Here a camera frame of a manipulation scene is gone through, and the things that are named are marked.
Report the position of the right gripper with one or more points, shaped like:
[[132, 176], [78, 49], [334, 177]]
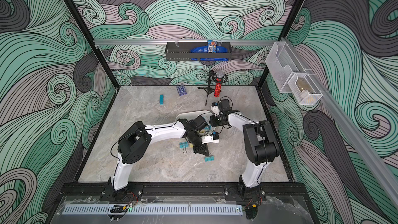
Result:
[[216, 120]]

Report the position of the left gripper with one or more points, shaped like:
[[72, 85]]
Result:
[[202, 150]]

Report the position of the teal binder clip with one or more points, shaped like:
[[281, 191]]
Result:
[[183, 146], [209, 158]]

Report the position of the white plastic storage box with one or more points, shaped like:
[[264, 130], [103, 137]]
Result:
[[205, 114]]

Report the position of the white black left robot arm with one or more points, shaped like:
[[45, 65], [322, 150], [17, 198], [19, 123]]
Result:
[[134, 143]]

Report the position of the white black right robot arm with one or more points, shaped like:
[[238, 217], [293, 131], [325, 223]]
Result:
[[260, 143]]

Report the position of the blue card box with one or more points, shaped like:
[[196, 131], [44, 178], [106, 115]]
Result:
[[181, 90]]

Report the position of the black microphone tripod stand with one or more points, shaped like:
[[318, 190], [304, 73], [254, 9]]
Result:
[[208, 89]]

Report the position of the red glitter microphone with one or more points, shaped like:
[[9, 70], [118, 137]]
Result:
[[219, 79]]

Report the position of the teal small block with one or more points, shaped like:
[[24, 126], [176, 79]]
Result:
[[161, 100]]

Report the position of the blue package in shelf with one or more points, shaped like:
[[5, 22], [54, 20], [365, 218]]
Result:
[[205, 49]]

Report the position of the black wall shelf basket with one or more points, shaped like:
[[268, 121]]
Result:
[[182, 51]]

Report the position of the clear plastic wall bin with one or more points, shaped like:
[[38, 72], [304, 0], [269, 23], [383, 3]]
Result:
[[282, 64]]

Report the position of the small clear wall bin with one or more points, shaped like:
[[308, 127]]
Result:
[[304, 89]]

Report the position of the aluminium wall rail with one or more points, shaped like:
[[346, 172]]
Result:
[[379, 169], [157, 42]]

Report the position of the black corner frame post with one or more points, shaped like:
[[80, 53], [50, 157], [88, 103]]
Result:
[[286, 31]]

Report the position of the right aluminium wall rail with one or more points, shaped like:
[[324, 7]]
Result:
[[379, 169]]

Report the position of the black left corner post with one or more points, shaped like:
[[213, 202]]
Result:
[[89, 38]]

